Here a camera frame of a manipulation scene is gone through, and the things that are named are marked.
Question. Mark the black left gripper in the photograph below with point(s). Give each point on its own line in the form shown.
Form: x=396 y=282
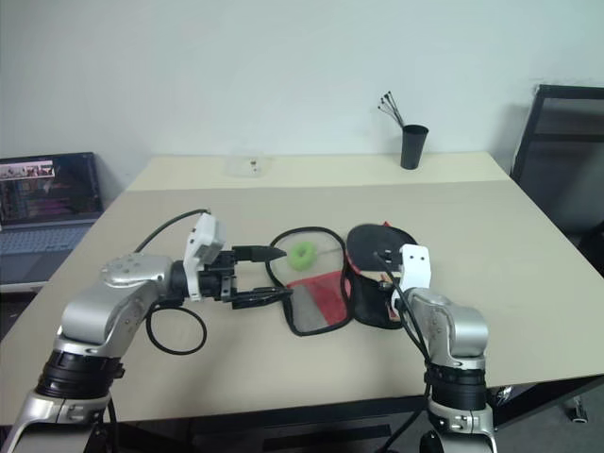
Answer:
x=221 y=278

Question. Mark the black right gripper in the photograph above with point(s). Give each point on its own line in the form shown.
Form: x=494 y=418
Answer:
x=389 y=262

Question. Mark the black mesh office chair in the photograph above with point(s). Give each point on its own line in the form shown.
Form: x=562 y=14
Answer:
x=561 y=156

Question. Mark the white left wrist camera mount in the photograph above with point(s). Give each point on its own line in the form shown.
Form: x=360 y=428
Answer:
x=204 y=240

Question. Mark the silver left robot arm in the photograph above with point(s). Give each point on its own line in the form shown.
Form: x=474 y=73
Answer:
x=111 y=307

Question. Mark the dark rounded shape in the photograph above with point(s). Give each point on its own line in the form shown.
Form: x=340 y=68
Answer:
x=430 y=443

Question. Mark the clear plastic container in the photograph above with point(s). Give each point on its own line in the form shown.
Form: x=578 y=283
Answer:
x=247 y=166

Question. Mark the table caster wheel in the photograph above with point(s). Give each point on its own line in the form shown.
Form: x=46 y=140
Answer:
x=578 y=410

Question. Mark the open laptop computer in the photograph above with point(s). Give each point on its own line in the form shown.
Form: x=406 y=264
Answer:
x=45 y=203

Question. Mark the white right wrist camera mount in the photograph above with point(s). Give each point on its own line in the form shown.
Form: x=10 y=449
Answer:
x=416 y=271

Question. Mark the black-rimmed mesh paddle case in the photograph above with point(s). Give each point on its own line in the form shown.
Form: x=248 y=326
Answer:
x=313 y=302

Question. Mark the black table frame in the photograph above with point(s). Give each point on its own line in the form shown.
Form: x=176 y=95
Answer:
x=547 y=391

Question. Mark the black plastic cup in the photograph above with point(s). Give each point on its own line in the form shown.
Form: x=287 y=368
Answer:
x=413 y=146

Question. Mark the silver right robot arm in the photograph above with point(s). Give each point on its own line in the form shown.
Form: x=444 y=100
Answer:
x=453 y=340

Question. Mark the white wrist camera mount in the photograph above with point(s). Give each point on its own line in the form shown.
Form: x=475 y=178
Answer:
x=204 y=240
x=416 y=271

